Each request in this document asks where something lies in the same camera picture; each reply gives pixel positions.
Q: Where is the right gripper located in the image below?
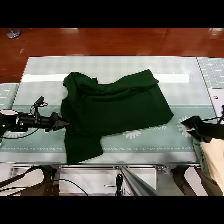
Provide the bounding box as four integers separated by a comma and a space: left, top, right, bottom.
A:
180, 115, 214, 143

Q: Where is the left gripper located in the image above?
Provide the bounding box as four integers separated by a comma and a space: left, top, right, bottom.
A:
45, 111, 70, 133

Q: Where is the dark green T-shirt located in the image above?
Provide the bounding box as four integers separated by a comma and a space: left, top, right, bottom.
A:
60, 68, 175, 165

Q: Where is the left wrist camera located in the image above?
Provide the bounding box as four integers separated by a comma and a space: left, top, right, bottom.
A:
32, 95, 49, 117

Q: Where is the black cable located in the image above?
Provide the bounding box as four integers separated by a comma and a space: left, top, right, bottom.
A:
0, 126, 44, 140
49, 178, 90, 197

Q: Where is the silver frame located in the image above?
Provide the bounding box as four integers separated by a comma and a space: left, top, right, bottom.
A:
9, 162, 202, 197

